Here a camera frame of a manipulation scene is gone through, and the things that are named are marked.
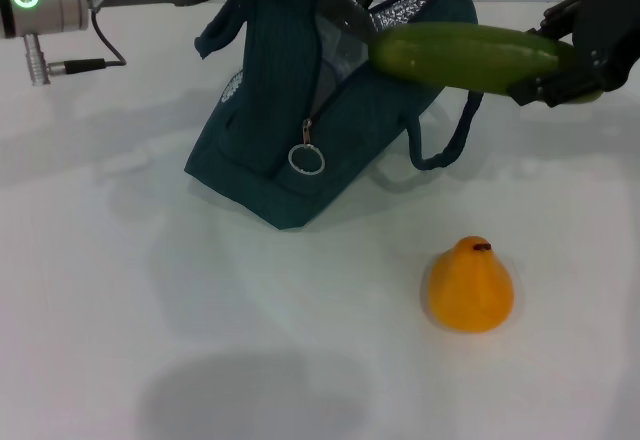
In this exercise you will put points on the dark teal insulated lunch bag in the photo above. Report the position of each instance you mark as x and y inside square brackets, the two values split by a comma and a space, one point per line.
[270, 110]

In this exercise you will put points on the orange yellow toy pear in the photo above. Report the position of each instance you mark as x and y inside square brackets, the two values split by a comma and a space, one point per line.
[470, 290]

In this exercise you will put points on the green cucumber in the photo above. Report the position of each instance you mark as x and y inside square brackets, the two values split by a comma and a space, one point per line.
[450, 55]

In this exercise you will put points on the clear blue-rimmed plastic food container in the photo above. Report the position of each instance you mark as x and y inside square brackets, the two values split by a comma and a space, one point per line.
[340, 55]

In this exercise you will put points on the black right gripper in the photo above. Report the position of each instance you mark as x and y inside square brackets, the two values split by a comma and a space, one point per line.
[612, 35]

